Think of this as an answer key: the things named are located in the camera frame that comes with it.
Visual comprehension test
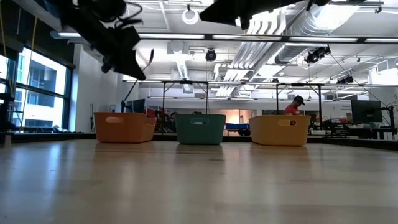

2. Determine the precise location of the coral red plastic bin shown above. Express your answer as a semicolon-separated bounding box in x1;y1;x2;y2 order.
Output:
93;111;157;144

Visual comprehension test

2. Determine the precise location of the silver ventilation duct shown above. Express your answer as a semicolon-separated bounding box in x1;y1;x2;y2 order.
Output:
274;2;363;65

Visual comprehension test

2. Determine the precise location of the black desk with equipment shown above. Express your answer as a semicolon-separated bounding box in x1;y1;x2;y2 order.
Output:
310;116;398;141

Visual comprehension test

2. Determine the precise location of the green plastic bin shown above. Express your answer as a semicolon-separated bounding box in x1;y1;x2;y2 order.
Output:
174;113;227;146

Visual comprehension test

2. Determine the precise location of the white ceiling ring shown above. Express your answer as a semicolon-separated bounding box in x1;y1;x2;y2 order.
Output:
182;8;200;26

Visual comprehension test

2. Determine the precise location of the large glass window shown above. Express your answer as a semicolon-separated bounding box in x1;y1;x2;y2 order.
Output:
0;46;74;133

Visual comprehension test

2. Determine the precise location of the yellow-orange plastic bin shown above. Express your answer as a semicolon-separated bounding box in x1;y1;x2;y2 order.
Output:
248;114;312;147

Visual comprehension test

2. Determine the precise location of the person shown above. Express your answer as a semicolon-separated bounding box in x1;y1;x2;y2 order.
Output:
283;95;307;116

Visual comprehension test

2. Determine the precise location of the blue cart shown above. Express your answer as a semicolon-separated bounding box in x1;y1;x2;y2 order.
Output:
225;123;251;137

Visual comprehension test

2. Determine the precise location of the black computer monitor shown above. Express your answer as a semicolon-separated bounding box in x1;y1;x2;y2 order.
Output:
351;99;383;124

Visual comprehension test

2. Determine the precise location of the black ceiling spotlight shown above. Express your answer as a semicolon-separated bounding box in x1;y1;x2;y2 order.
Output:
303;45;332;65
336;75;355;85

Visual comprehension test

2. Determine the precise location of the dark computer monitor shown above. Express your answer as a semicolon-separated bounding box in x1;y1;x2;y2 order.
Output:
124;98;146;114

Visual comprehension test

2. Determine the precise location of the long ceiling light strip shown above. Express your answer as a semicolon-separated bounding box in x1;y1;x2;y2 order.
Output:
289;36;359;43
139;33;205;40
212;34;282;40

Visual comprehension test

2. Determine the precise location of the black overhead frame stand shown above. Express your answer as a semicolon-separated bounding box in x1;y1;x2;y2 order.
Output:
160;80;210;115
275;82;324;128

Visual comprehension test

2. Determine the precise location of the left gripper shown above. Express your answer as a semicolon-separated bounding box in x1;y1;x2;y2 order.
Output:
93;26;147;81

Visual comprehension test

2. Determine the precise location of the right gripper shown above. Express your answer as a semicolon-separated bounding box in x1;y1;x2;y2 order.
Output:
199;0;308;30

